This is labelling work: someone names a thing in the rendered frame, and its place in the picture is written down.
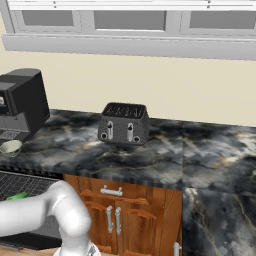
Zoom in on silver cupboard door handle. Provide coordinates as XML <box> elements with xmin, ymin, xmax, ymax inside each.
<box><xmin>114</xmin><ymin>206</ymin><xmax>123</xmax><ymax>236</ymax></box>
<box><xmin>105</xmin><ymin>205</ymin><xmax>114</xmax><ymax>234</ymax></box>

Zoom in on wooden cupboard door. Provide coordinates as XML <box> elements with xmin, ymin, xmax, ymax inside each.
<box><xmin>114</xmin><ymin>203</ymin><xmax>175</xmax><ymax>256</ymax></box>
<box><xmin>80</xmin><ymin>200</ymin><xmax>117</xmax><ymax>256</ymax></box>

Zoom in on black coffee machine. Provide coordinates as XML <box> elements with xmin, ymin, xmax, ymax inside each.
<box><xmin>0</xmin><ymin>68</ymin><xmax>51</xmax><ymax>143</ymax></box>

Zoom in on silver drawer handle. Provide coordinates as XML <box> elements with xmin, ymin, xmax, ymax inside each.
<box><xmin>99</xmin><ymin>184</ymin><xmax>124</xmax><ymax>197</ymax></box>

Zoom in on dark grey toaster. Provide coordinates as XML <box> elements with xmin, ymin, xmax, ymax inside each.
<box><xmin>97</xmin><ymin>101</ymin><xmax>151</xmax><ymax>147</ymax></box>

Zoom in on wooden drawer front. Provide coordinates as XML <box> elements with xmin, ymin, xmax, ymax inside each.
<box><xmin>64</xmin><ymin>173</ymin><xmax>183</xmax><ymax>206</ymax></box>

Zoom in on grey wall cupboards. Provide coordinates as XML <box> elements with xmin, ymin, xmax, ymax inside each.
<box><xmin>0</xmin><ymin>0</ymin><xmax>256</xmax><ymax>62</ymax></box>

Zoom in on pale green bowl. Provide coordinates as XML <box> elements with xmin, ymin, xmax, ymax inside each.
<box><xmin>0</xmin><ymin>139</ymin><xmax>23</xmax><ymax>158</ymax></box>

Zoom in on green cup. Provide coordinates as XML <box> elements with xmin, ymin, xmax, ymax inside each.
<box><xmin>6</xmin><ymin>191</ymin><xmax>29</xmax><ymax>202</ymax></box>

